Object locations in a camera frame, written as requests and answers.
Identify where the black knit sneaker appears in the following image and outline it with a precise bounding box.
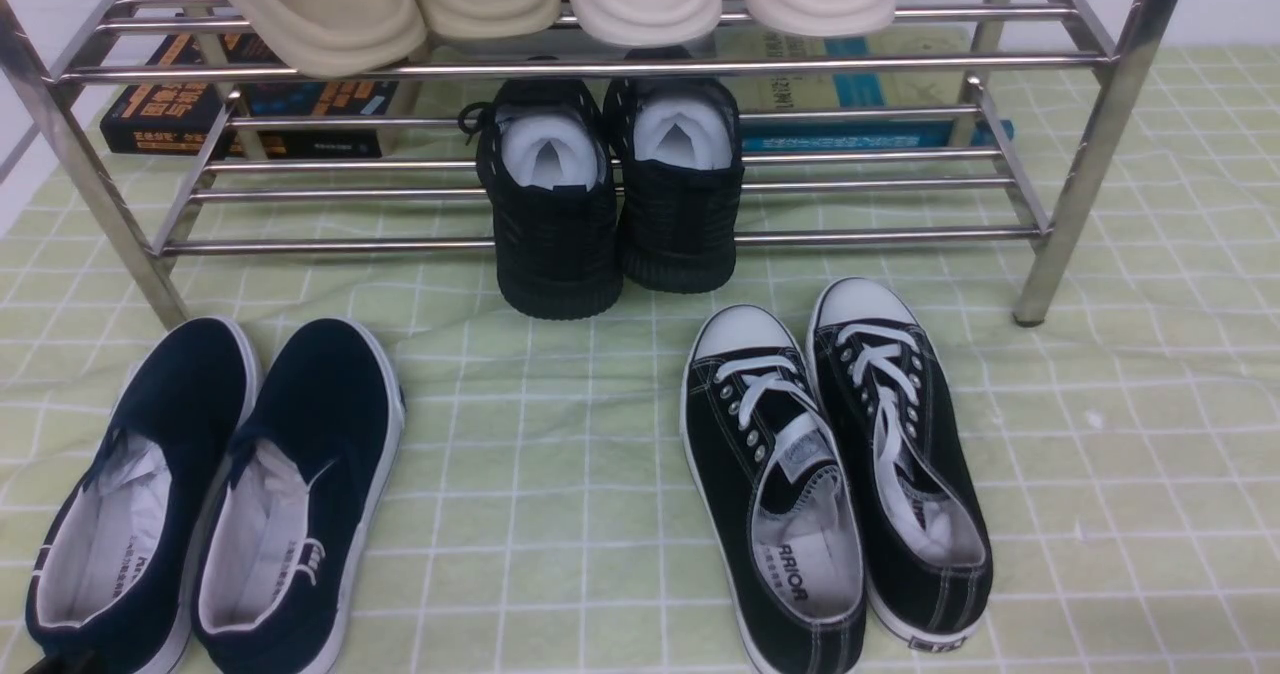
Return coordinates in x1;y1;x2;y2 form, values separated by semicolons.
603;75;745;294
457;78;623;320

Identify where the stainless steel shoe rack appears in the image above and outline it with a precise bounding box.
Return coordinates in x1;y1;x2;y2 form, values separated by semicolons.
3;0;1180;327

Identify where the black canvas sneaker left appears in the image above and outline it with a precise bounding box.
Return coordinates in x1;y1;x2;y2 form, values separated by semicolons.
680;304;868;673

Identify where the black canvas sneaker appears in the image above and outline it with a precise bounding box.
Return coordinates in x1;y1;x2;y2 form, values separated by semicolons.
680;304;868;673
805;278;995;652

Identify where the black canvas sneaker right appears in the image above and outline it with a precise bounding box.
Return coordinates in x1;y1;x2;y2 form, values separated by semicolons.
805;278;995;652

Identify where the navy slip-on shoe right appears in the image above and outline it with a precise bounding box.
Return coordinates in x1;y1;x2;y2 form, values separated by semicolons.
192;318;406;673

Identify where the navy slip-on shoe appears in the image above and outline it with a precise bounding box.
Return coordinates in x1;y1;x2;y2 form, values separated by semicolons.
192;318;406;673
26;317;261;673

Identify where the beige slipper far left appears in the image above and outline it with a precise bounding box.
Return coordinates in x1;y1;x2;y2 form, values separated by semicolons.
228;0;428;81

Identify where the black orange book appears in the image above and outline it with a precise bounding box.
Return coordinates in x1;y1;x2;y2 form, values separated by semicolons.
99;81;421;160

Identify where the green checked tablecloth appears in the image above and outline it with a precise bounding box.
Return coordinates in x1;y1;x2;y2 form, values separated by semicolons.
0;43;1280;674

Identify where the navy slip-on shoe left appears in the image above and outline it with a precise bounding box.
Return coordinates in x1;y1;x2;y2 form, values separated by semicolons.
26;317;261;673

